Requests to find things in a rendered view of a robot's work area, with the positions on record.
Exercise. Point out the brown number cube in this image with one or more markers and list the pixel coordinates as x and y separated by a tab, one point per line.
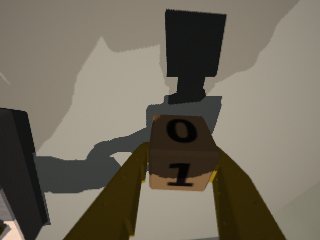
182	153

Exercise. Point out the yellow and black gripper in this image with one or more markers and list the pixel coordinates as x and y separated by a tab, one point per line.
240	210

